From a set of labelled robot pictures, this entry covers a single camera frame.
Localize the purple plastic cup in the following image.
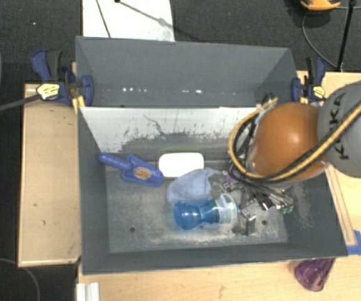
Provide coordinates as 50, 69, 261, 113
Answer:
294, 257, 337, 292

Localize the white flat rounded box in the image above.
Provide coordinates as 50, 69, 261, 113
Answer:
158, 152, 206, 178

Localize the grey metal bin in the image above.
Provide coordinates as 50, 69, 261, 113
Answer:
75, 35, 349, 276

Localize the blue bar clamp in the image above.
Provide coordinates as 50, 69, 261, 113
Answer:
98, 152, 165, 187

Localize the pale blue cloth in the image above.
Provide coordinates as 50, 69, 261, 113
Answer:
167, 167, 231, 205

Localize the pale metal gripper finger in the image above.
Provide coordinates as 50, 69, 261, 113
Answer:
239, 208, 258, 236

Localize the pale wood flat board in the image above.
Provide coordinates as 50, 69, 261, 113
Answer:
17, 80, 83, 268

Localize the blue clear plastic bottle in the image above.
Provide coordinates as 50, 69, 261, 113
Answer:
172, 193, 241, 231

